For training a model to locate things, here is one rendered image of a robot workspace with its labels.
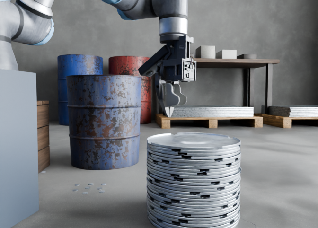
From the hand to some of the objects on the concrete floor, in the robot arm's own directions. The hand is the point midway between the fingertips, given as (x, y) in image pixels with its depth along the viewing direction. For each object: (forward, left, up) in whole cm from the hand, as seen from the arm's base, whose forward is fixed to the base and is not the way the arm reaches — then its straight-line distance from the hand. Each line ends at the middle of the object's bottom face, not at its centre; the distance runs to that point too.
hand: (166, 112), depth 75 cm
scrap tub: (+51, -71, -33) cm, 94 cm away
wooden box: (+90, -31, -33) cm, 101 cm away
